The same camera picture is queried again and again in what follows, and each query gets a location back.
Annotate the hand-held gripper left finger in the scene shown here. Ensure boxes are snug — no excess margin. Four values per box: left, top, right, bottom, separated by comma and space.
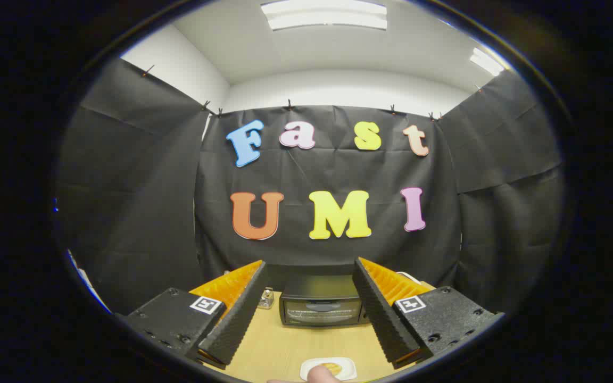
117, 260, 269, 370

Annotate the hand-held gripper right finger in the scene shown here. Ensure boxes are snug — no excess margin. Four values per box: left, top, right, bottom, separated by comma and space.
353, 257, 505, 370

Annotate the black toaster oven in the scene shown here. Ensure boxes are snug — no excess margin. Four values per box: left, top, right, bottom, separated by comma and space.
279, 275, 371, 327

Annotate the white rectangular plate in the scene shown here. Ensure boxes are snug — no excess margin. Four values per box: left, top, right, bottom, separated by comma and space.
300, 357, 358, 382

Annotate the black backdrop cloth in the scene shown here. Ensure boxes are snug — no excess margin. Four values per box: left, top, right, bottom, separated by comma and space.
54, 59, 565, 315

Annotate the small ceiling light panel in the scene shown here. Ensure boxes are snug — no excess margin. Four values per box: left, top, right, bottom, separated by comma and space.
469, 47, 505, 77

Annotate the large ceiling light panel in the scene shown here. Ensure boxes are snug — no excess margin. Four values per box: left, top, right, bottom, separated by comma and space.
261, 0, 388, 31

